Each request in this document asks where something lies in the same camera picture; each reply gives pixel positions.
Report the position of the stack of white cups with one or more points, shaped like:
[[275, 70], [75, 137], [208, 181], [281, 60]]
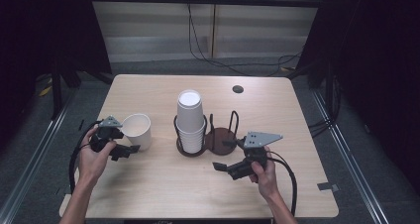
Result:
[[190, 118]]

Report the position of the person's right hand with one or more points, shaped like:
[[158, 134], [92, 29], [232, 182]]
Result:
[[265, 179]]

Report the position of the black metal stand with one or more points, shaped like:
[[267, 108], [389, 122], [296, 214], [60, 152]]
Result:
[[56, 91], [329, 95]]

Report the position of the aluminium floor rail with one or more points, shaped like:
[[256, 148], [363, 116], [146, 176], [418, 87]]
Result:
[[352, 168], [34, 166]]

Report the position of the yellow tape strip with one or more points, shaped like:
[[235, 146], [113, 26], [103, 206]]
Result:
[[45, 91]]

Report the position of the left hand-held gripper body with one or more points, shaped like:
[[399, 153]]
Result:
[[105, 136]]

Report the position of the black horizontal bar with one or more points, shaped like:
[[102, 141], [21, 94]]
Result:
[[204, 0]]

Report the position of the black curtain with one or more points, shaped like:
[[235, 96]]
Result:
[[379, 52], [33, 35]]

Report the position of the person's left hand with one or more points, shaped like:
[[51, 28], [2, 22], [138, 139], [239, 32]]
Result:
[[92, 161]]

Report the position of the black round table grommet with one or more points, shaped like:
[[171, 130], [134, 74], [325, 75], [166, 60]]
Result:
[[237, 89]]

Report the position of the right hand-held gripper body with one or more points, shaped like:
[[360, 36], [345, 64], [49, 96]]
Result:
[[261, 139]]

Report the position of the small black tape strip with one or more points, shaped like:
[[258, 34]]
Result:
[[81, 125]]

